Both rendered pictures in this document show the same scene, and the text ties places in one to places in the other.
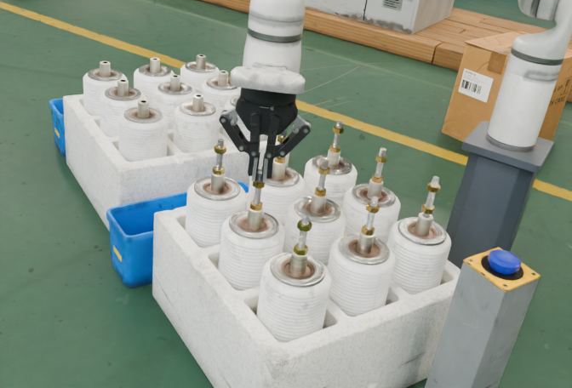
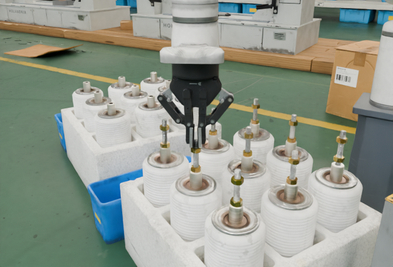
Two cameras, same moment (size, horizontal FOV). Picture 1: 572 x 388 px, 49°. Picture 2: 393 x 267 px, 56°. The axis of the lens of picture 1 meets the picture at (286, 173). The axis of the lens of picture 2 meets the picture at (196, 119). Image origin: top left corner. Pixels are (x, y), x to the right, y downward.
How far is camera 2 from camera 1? 25 cm
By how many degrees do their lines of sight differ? 7
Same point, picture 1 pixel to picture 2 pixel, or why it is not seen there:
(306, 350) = not seen: outside the picture
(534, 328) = not seen: outside the picture
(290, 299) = (231, 247)
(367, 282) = (297, 225)
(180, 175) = (142, 154)
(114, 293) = (96, 250)
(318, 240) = (250, 193)
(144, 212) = (116, 184)
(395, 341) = not seen: outside the picture
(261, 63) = (186, 43)
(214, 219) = (164, 183)
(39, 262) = (41, 229)
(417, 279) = (337, 219)
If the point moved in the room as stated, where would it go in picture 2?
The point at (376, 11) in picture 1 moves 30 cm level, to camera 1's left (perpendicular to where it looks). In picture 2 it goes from (269, 43) to (226, 42)
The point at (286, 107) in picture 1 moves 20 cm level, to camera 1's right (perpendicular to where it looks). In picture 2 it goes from (211, 81) to (340, 84)
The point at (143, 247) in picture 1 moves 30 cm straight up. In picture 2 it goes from (115, 211) to (103, 88)
